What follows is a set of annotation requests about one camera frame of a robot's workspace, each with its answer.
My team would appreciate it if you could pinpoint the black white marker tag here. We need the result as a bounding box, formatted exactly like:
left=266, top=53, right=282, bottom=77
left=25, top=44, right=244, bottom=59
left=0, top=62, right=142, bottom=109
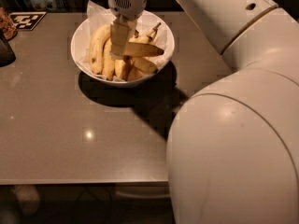
left=9, top=11, right=46, bottom=31

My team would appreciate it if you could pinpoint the white paper liner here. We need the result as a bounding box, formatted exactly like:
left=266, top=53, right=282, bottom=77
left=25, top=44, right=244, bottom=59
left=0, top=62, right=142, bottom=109
left=74, top=0, right=169, bottom=82

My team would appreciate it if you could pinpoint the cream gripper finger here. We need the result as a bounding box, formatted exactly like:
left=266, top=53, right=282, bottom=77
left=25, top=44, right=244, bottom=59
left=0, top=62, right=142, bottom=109
left=110, top=15, right=136, bottom=59

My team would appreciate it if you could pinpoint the brown patterned jar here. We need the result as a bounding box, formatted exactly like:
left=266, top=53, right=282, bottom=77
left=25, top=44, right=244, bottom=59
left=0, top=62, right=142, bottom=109
left=0, top=7, right=17, bottom=40

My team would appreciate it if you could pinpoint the small yellow banana bottom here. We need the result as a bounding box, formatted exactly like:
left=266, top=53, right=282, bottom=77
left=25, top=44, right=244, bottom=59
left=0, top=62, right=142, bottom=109
left=127, top=66, right=144, bottom=81

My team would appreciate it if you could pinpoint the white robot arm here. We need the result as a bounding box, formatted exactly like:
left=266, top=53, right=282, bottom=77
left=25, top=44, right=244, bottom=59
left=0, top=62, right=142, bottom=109
left=166, top=0, right=299, bottom=224

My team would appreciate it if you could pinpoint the dark round container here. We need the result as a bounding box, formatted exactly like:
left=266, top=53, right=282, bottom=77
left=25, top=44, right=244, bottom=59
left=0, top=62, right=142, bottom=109
left=0, top=30, right=16, bottom=66

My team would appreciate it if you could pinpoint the yellow banana with stem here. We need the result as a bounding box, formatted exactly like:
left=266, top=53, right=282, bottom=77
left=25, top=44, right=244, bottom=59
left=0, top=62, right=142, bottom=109
left=129, top=22, right=161, bottom=45

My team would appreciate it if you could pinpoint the short yellow banana middle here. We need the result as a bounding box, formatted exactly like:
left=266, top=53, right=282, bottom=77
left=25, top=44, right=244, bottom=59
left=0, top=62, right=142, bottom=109
left=115, top=58, right=130, bottom=80

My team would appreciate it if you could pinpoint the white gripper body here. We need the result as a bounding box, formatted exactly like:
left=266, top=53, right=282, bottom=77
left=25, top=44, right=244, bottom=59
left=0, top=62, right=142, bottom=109
left=108, top=0, right=148, bottom=21

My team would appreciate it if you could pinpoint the white ceramic bowl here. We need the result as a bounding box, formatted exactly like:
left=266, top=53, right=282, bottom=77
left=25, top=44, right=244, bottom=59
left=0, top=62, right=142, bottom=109
left=70, top=7, right=176, bottom=89

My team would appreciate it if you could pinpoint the large yellow banana left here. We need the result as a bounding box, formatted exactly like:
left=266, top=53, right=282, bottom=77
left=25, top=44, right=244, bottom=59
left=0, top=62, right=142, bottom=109
left=88, top=24, right=110, bottom=75

